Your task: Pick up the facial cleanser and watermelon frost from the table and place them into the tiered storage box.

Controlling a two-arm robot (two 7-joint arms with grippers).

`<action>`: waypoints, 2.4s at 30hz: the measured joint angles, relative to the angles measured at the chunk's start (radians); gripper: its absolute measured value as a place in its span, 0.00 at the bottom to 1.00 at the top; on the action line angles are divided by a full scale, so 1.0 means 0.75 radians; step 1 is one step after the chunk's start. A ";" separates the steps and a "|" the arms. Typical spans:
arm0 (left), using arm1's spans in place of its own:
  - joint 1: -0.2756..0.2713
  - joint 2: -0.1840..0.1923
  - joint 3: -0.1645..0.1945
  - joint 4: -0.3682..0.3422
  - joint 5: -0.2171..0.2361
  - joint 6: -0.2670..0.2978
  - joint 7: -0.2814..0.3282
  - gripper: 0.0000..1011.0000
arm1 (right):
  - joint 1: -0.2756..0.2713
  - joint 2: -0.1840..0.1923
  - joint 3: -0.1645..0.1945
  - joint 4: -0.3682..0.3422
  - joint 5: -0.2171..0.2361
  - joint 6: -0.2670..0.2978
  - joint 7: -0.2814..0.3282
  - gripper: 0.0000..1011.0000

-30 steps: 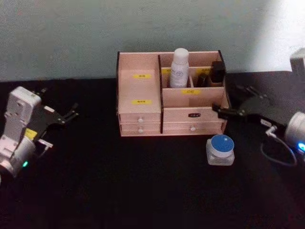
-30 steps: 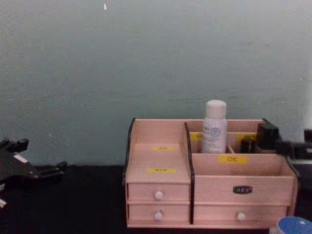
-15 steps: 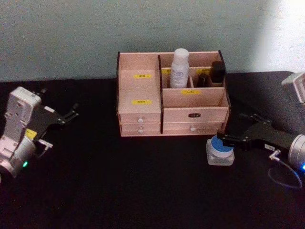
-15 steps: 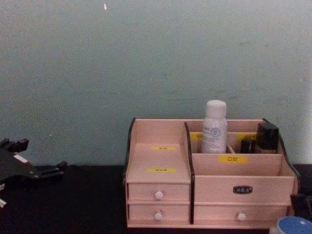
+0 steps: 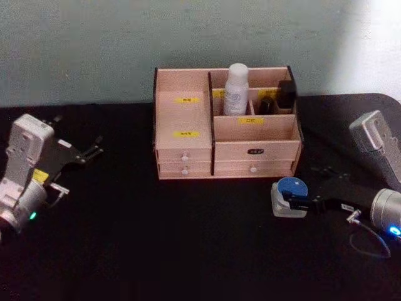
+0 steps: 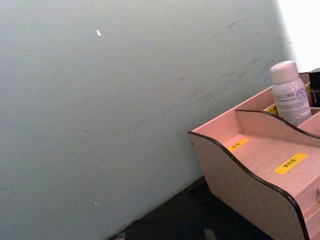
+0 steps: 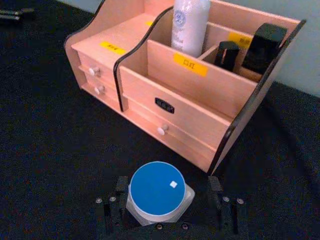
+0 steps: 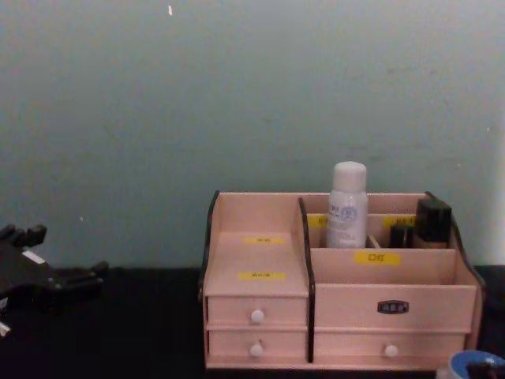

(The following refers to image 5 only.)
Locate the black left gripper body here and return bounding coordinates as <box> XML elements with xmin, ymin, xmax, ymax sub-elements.
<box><xmin>39</xmin><ymin>137</ymin><xmax>88</xmax><ymax>186</ymax></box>

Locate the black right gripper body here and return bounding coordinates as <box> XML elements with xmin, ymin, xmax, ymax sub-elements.
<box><xmin>321</xmin><ymin>181</ymin><xmax>382</xmax><ymax>212</ymax></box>

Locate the white jar with blue lid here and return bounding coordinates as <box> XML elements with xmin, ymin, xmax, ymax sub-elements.
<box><xmin>271</xmin><ymin>176</ymin><xmax>310</xmax><ymax>219</ymax></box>

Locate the small wooden drawer, white knob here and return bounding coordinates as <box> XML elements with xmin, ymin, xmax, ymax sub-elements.
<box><xmin>157</xmin><ymin>161</ymin><xmax>213</xmax><ymax>176</ymax></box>
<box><xmin>156</xmin><ymin>148</ymin><xmax>212</xmax><ymax>163</ymax></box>

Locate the wide wooden drawer, white knob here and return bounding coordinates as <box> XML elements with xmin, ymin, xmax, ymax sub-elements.
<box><xmin>215</xmin><ymin>161</ymin><xmax>296</xmax><ymax>177</ymax></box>

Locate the wide wooden drawer, black label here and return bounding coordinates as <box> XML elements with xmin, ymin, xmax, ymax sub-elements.
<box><xmin>215</xmin><ymin>140</ymin><xmax>301</xmax><ymax>162</ymax></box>

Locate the black rectangular box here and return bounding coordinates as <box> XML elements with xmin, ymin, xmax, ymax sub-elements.
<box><xmin>278</xmin><ymin>80</ymin><xmax>298</xmax><ymax>110</ymax></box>

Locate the small black rounded tube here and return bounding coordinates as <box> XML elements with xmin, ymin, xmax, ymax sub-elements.
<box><xmin>259</xmin><ymin>96</ymin><xmax>280</xmax><ymax>115</ymax></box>

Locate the pale wooden desk organizer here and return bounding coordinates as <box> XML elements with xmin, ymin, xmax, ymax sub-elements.
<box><xmin>152</xmin><ymin>66</ymin><xmax>306</xmax><ymax>181</ymax></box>

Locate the black table cloth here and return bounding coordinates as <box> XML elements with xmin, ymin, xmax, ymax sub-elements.
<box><xmin>0</xmin><ymin>92</ymin><xmax>401</xmax><ymax>301</ymax></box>

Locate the white plastic bottle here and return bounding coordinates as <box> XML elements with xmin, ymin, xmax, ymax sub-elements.
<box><xmin>223</xmin><ymin>63</ymin><xmax>250</xmax><ymax>117</ymax></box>

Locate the thin dark cable, silver plug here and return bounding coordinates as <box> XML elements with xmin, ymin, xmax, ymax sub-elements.
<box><xmin>46</xmin><ymin>182</ymin><xmax>71</xmax><ymax>209</ymax></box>
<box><xmin>346</xmin><ymin>210</ymin><xmax>392</xmax><ymax>260</ymax></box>

